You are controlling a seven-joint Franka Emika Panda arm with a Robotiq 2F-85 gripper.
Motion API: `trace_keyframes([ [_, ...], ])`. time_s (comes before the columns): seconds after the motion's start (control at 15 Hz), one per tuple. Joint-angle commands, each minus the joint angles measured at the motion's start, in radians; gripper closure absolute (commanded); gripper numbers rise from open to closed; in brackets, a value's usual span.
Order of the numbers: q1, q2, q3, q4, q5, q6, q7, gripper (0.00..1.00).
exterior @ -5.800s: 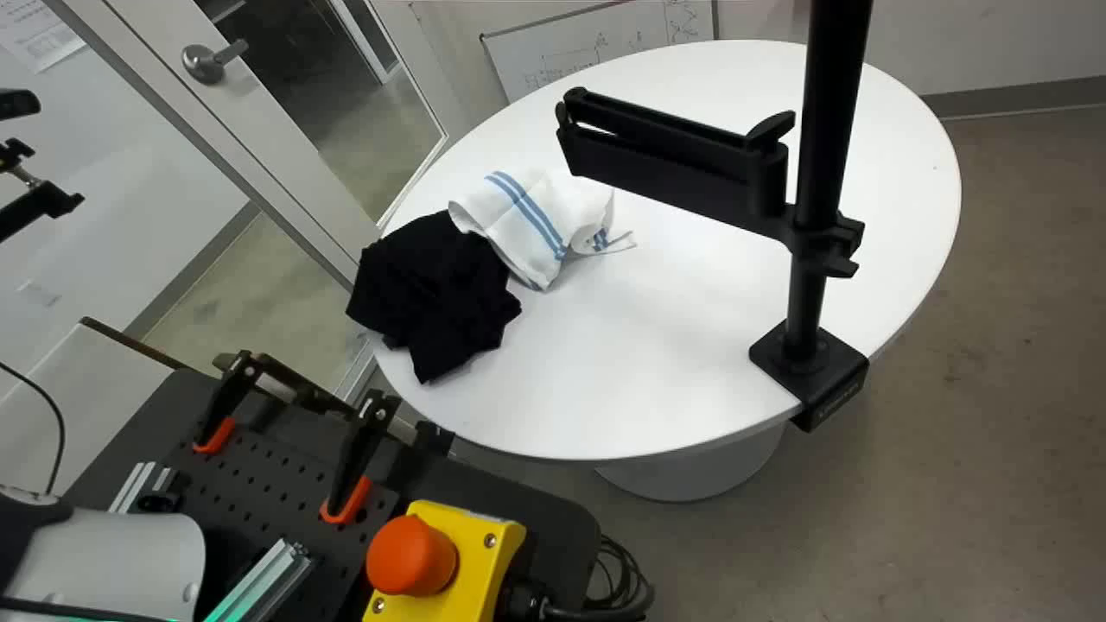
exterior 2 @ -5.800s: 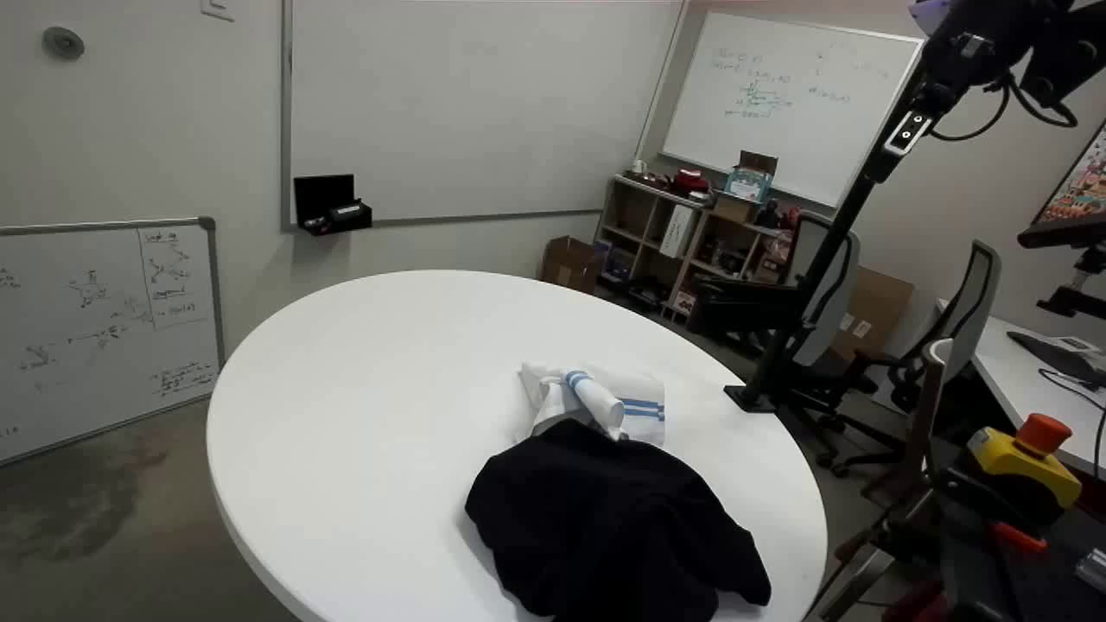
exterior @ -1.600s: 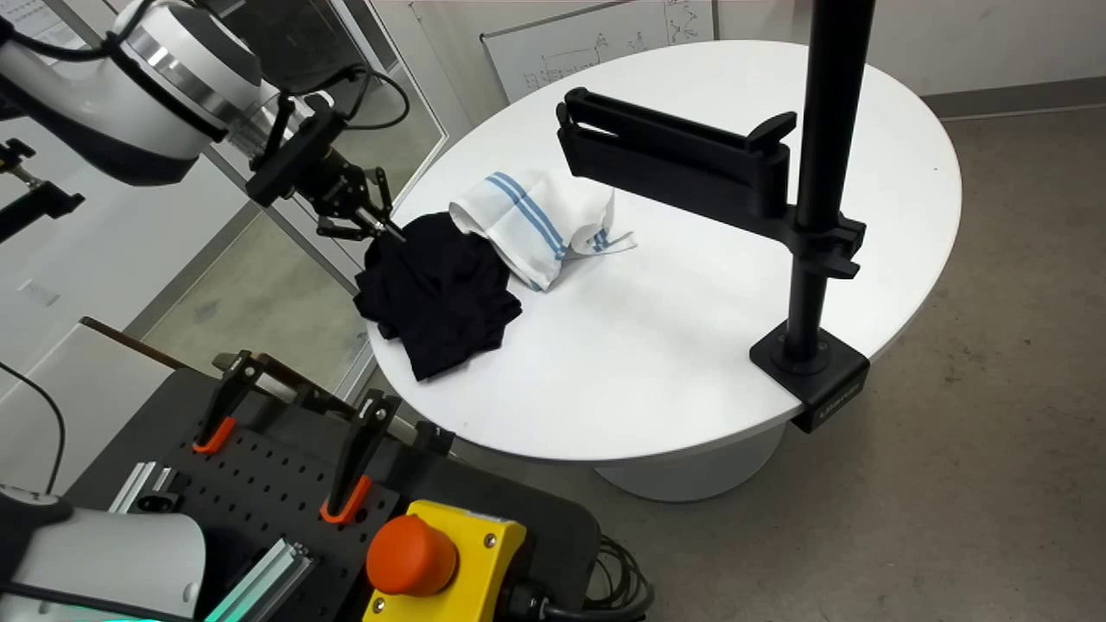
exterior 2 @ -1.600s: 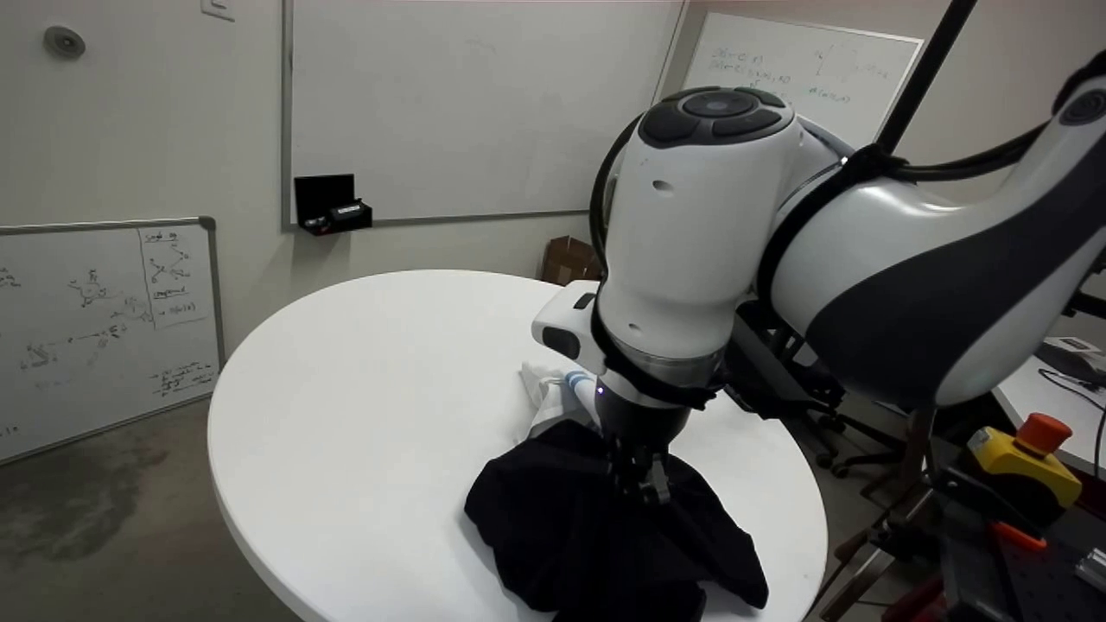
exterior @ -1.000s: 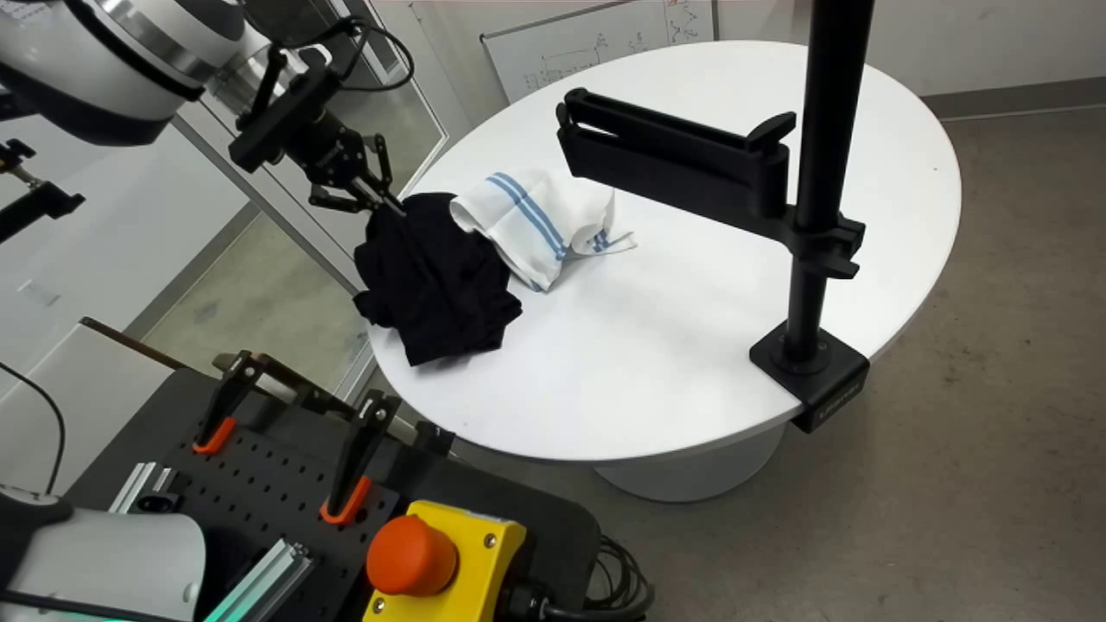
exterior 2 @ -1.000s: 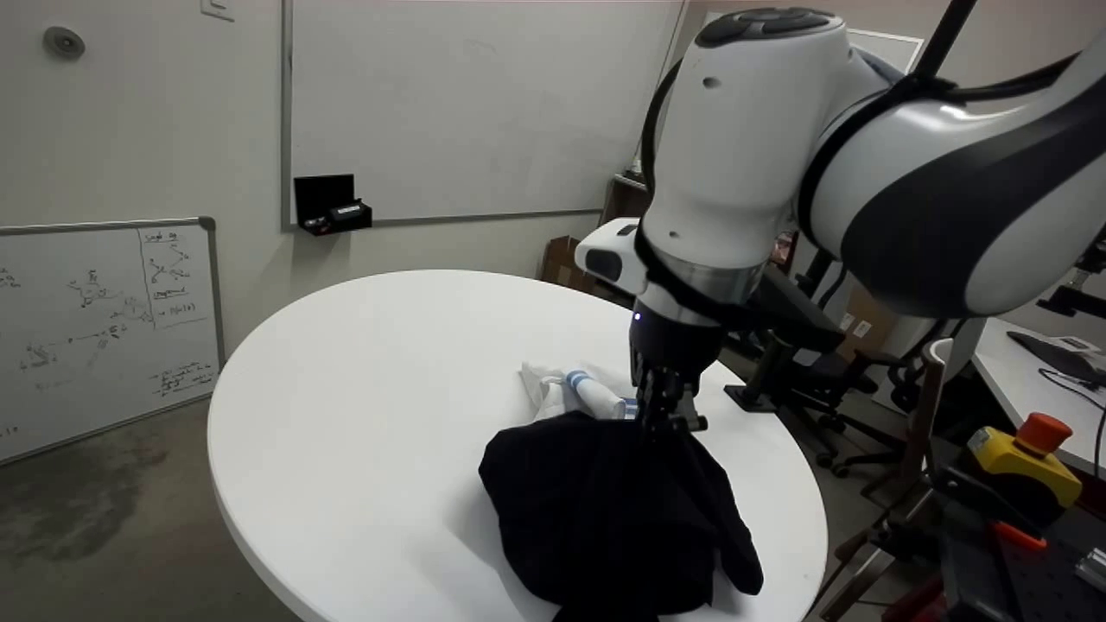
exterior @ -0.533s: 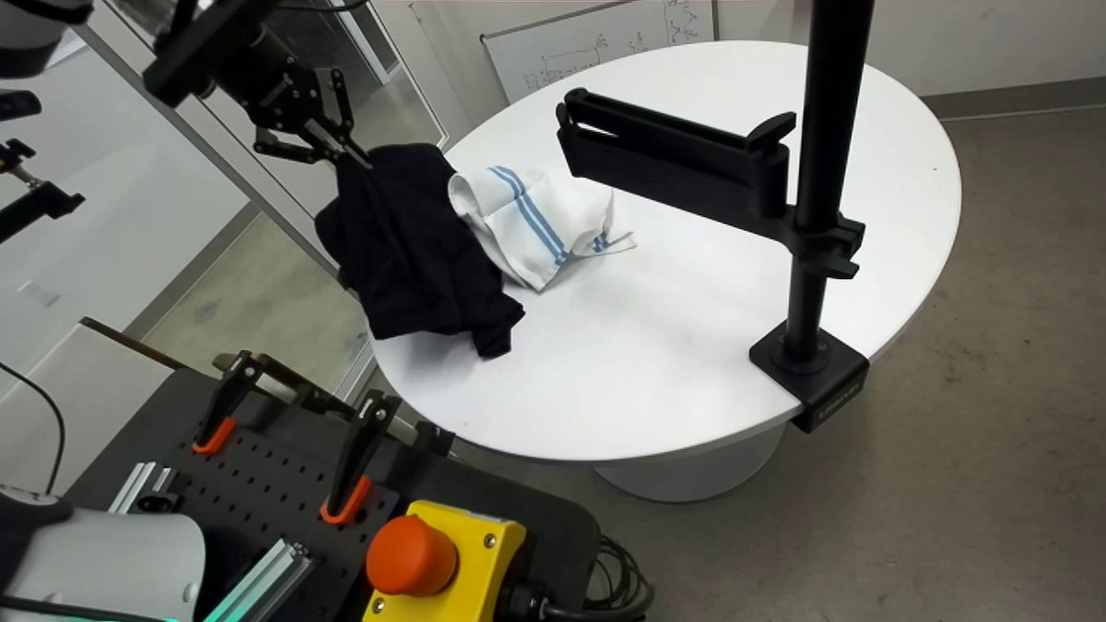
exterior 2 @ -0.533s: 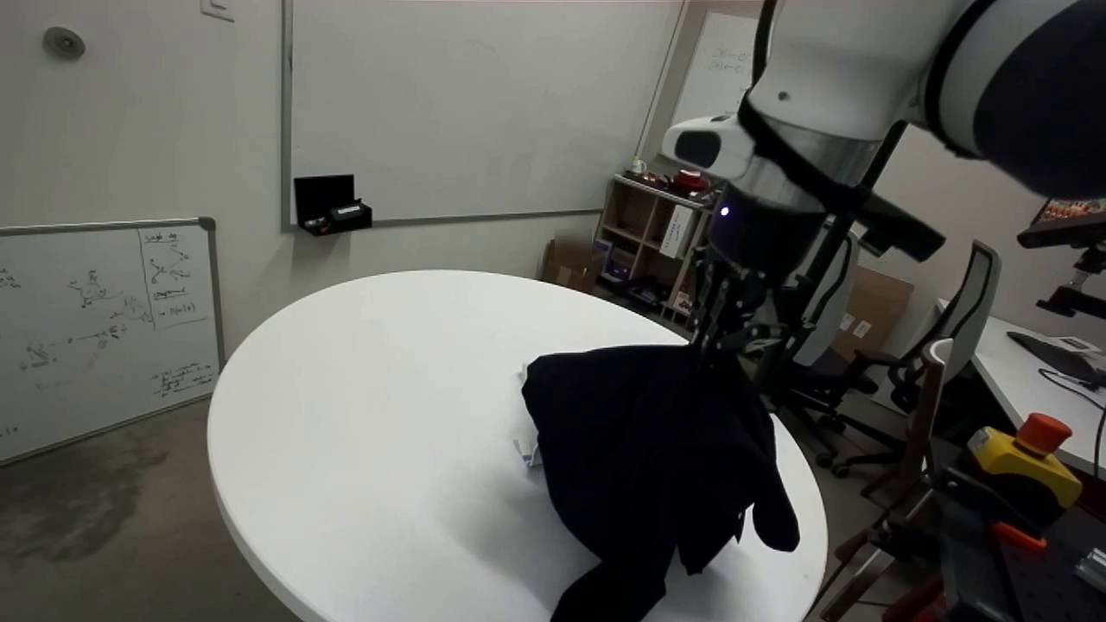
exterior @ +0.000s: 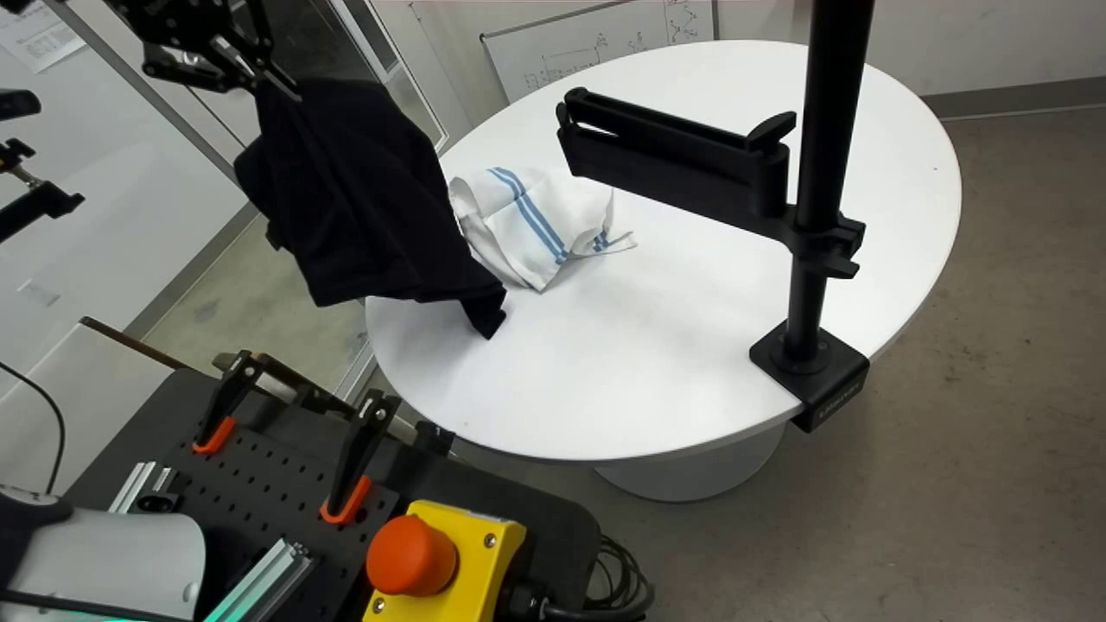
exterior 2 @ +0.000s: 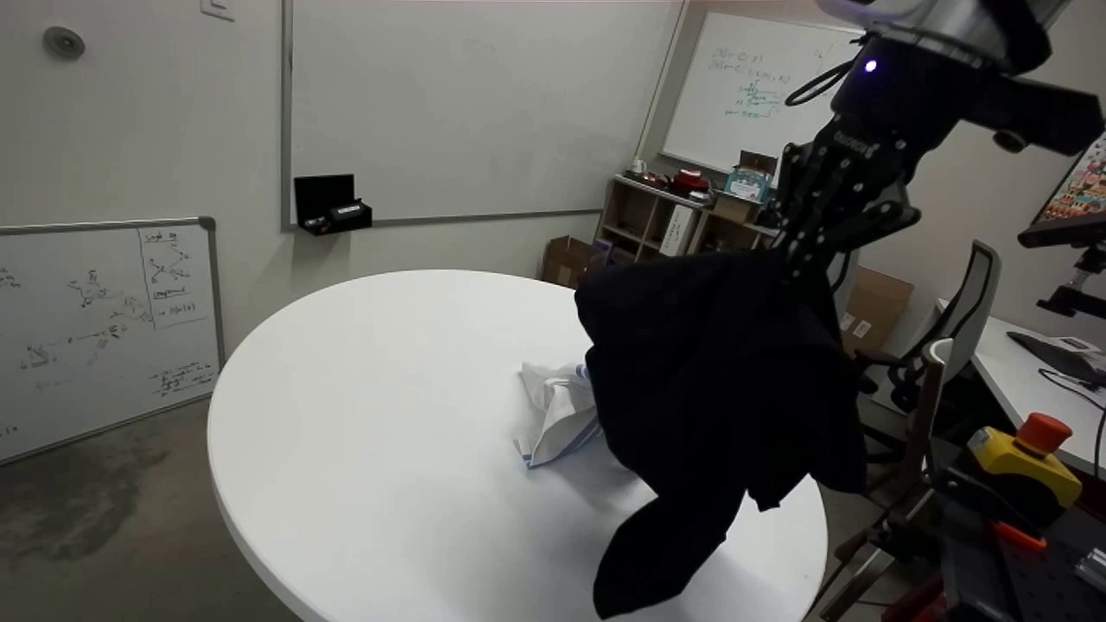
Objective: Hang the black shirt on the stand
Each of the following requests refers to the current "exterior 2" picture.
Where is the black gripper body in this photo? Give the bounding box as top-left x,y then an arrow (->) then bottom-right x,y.
776,118 -> 926,236

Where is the black shirt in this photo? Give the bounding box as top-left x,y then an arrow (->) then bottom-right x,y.
571,250 -> 872,622

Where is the large cardboard box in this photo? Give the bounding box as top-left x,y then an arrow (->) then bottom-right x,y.
837,266 -> 914,364

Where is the teal box on shelf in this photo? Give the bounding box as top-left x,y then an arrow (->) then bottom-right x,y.
725,160 -> 776,210

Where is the computer monitor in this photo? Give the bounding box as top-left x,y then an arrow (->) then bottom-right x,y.
1016,130 -> 1106,321

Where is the white desk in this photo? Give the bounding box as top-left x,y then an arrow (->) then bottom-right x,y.
967,314 -> 1106,471

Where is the small cardboard box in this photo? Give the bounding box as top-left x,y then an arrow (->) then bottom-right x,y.
539,236 -> 600,289

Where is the orange emergency stop button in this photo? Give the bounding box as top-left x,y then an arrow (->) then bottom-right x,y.
965,410 -> 1086,513

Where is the white towel with blue stripes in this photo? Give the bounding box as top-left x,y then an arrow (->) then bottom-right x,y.
510,356 -> 606,473

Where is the aluminium extrusion bar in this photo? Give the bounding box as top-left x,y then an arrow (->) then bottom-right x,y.
800,484 -> 939,622

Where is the black marker holder box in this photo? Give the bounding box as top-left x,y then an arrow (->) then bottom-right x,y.
290,169 -> 376,240

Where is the low whiteboard with writing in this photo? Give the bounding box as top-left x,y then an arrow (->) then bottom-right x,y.
0,215 -> 227,466

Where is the wall whiteboard with green writing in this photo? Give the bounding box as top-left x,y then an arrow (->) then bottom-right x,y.
659,12 -> 859,179

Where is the orange handle bar clamp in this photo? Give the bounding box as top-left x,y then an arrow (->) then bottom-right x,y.
987,516 -> 1058,559

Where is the large blank wall whiteboard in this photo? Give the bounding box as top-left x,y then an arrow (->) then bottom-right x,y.
277,0 -> 689,231

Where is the round grey wall device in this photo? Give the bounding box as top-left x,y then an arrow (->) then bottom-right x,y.
40,23 -> 91,65

